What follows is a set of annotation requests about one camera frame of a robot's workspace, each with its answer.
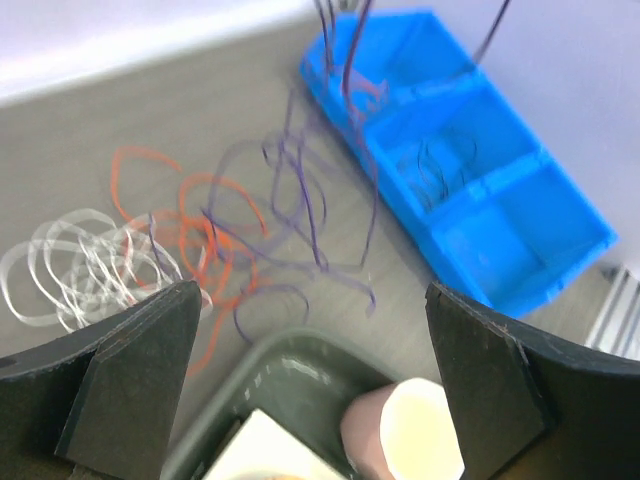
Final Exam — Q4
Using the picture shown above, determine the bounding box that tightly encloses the white square plate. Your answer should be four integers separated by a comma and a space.
203, 409, 344, 480

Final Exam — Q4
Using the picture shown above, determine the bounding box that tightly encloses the pink ceramic mug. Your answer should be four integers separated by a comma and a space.
340, 377, 464, 480

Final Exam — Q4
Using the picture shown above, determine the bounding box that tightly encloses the white thin cable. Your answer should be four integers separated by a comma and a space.
0, 208, 214, 332

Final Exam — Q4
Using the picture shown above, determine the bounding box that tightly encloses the dark green plastic tray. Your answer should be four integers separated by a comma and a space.
161, 327, 400, 479

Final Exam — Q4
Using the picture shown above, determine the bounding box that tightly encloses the blue plastic compartment bin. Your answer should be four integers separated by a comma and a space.
300, 9, 617, 317

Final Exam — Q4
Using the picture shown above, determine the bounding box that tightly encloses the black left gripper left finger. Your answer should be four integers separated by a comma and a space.
1, 281, 201, 479

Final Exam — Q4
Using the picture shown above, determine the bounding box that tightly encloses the orange thin cable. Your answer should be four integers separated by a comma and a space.
109, 74, 391, 379

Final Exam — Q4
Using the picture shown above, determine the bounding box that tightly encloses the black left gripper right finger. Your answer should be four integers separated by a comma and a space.
425, 283, 639, 479

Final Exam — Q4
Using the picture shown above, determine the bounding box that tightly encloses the purple thin cable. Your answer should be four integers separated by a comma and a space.
149, 0, 514, 344

